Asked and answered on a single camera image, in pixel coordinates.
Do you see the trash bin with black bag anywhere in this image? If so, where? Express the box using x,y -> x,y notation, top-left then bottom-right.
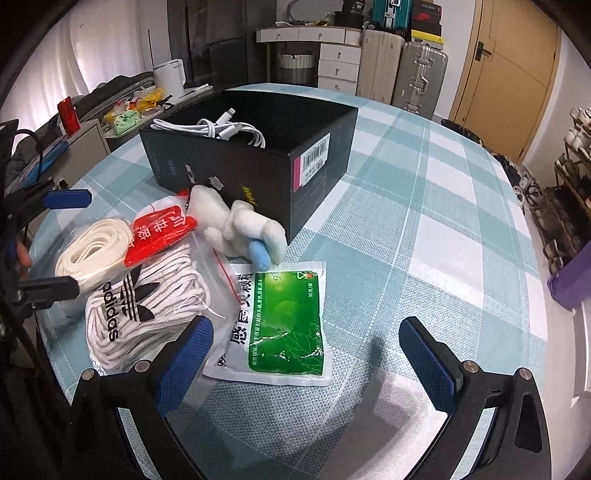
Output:
441,119 -> 485,144

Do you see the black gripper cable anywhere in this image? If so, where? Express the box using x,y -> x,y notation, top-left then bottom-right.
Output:
13,130 -> 48,185

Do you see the dark grey fridge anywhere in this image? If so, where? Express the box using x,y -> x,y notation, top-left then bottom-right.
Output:
203,0 -> 269,90

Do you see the white and blue plush toy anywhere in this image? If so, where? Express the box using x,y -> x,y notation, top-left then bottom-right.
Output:
188,184 -> 287,271

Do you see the bag of white rope shoelaces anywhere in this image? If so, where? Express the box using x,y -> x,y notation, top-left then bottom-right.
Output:
85,222 -> 241,374

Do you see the grey low cabinet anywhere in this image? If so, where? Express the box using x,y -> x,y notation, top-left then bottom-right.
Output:
104,90 -> 222,153

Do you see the white curtain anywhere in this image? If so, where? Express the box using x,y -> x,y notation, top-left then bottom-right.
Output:
9,0 -> 171,121

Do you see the black glass cabinet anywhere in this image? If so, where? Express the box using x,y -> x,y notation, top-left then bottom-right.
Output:
168,0 -> 208,88

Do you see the wooden door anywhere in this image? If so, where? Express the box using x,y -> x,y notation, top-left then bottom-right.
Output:
450,0 -> 561,162

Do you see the white drawer desk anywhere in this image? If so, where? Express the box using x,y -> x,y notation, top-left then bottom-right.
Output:
256,25 -> 363,95

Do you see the white charging cable bundle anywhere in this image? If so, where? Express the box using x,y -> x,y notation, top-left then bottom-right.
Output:
151,107 -> 267,149

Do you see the green medicine packet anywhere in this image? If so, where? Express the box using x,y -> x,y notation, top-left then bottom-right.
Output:
203,261 -> 334,387

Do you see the wooden shoe rack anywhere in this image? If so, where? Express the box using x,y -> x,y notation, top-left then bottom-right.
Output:
545,106 -> 591,264

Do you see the blue box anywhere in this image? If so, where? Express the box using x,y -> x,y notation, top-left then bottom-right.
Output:
18,138 -> 70,181

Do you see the silver curved frame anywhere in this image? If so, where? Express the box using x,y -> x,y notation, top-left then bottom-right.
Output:
286,0 -> 319,24

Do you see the black fabric bag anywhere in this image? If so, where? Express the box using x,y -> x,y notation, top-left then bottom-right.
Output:
74,74 -> 158,121

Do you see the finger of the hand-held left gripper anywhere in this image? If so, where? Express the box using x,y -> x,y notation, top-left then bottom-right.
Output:
2,178 -> 92,217
14,276 -> 80,303

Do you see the yellow plastic bag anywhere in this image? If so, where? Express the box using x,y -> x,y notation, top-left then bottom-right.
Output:
139,87 -> 169,112

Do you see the purple cloth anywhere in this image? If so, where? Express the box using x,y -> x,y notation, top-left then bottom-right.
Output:
547,251 -> 591,324

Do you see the black and yellow shoe box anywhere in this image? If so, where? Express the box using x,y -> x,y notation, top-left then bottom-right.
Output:
409,30 -> 446,51

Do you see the woven laundry basket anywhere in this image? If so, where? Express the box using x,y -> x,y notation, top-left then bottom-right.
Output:
277,48 -> 315,86

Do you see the red can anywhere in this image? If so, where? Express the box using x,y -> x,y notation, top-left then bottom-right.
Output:
58,97 -> 80,137

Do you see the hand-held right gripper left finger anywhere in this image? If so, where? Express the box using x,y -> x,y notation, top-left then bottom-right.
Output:
69,315 -> 241,480

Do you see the silver suitcase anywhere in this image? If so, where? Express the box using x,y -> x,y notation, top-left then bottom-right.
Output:
392,41 -> 450,121

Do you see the red and white snack packet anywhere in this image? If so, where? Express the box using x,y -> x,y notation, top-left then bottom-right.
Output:
124,191 -> 199,268

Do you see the green plastic object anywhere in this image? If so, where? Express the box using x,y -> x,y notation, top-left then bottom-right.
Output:
113,111 -> 141,136

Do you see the beige suitcase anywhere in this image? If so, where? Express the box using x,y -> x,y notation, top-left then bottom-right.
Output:
356,30 -> 407,106

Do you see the white shoelace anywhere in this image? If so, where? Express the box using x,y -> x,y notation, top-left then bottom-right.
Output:
55,218 -> 134,296

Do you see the group of assorted shoes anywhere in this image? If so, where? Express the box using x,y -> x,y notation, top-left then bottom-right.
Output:
547,107 -> 591,259

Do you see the pile of sneakers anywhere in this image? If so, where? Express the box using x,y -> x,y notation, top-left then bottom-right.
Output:
512,168 -> 548,210

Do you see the black cardboard box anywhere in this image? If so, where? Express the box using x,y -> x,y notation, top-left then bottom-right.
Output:
139,89 -> 359,245

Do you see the teal suitcase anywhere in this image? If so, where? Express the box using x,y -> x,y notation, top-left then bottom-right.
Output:
372,0 -> 411,32

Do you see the teal plaid tablecloth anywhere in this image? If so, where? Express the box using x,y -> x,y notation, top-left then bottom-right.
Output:
28,83 -> 555,480

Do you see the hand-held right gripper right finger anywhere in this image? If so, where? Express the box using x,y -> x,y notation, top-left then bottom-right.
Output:
398,316 -> 552,480

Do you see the white kettle appliance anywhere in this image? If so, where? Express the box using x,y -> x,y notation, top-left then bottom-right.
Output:
153,59 -> 186,100

